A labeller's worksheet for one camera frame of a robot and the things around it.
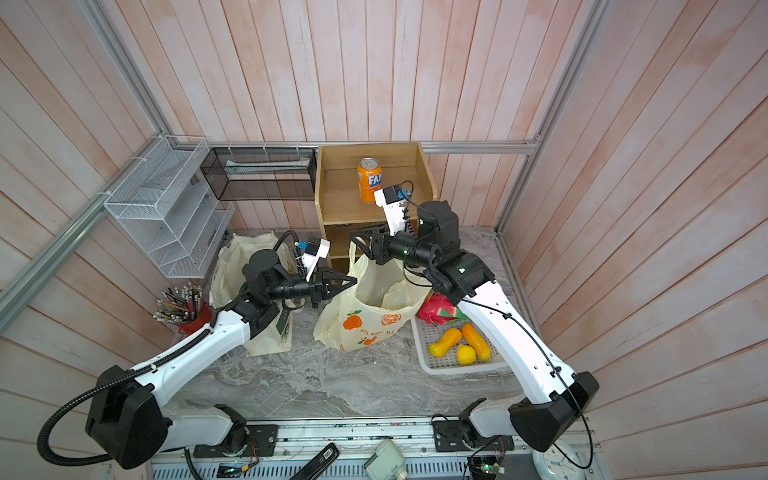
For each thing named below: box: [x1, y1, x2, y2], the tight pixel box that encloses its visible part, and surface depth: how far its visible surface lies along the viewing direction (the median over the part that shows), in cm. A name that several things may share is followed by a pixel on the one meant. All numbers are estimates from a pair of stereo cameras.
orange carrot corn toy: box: [462, 323, 491, 362], surface depth 87 cm
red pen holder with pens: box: [152, 282, 211, 334], surface depth 84 cm
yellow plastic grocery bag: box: [313, 241, 432, 352], surface depth 76 cm
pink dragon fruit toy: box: [418, 293, 471, 327], surface depth 90 cm
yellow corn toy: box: [427, 328, 462, 358], surface depth 87 cm
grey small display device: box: [364, 439, 405, 480], surface depth 67 cm
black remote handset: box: [289, 442, 340, 480], surface depth 70 cm
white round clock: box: [532, 441, 587, 480], surface depth 69 cm
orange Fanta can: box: [357, 157, 383, 203], surface depth 79 cm
